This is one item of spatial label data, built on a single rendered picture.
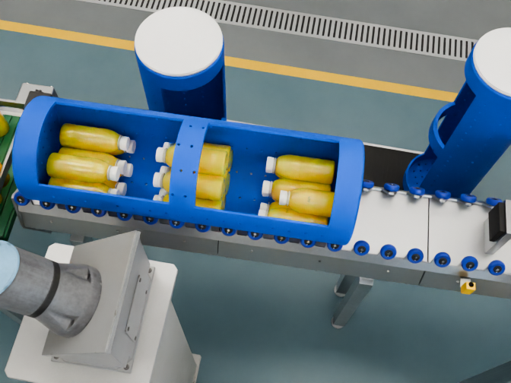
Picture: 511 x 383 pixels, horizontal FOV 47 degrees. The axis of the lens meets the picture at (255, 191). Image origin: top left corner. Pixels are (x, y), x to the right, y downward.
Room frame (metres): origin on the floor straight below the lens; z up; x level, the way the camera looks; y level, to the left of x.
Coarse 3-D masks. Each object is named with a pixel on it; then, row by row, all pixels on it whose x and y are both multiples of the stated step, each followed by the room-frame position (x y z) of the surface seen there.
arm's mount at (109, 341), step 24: (96, 240) 0.44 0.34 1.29; (120, 240) 0.42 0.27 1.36; (96, 264) 0.38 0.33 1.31; (120, 264) 0.36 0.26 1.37; (144, 264) 0.41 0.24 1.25; (120, 288) 0.31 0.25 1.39; (144, 288) 0.37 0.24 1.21; (96, 312) 0.27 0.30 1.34; (120, 312) 0.27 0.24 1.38; (144, 312) 0.32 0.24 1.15; (48, 336) 0.24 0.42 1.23; (96, 336) 0.22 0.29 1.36; (120, 336) 0.24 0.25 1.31; (72, 360) 0.20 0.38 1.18; (96, 360) 0.20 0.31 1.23; (120, 360) 0.20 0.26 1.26
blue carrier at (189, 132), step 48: (48, 144) 0.81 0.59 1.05; (144, 144) 0.85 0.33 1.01; (192, 144) 0.73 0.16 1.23; (240, 144) 0.85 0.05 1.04; (288, 144) 0.84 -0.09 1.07; (336, 144) 0.83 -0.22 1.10; (48, 192) 0.63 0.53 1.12; (96, 192) 0.63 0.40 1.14; (144, 192) 0.72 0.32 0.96; (192, 192) 0.62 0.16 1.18; (240, 192) 0.74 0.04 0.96; (336, 192) 0.63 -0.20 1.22; (336, 240) 0.55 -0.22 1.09
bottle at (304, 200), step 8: (288, 192) 0.67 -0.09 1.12; (296, 192) 0.66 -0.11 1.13; (304, 192) 0.66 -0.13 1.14; (312, 192) 0.66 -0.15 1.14; (320, 192) 0.67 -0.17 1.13; (328, 192) 0.67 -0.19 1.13; (288, 200) 0.65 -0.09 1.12; (296, 200) 0.64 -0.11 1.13; (304, 200) 0.64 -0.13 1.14; (312, 200) 0.64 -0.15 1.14; (320, 200) 0.64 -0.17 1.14; (328, 200) 0.64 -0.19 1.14; (296, 208) 0.63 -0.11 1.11; (304, 208) 0.62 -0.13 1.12; (312, 208) 0.62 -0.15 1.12; (320, 208) 0.62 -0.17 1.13; (328, 208) 0.63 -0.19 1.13; (328, 216) 0.61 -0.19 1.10
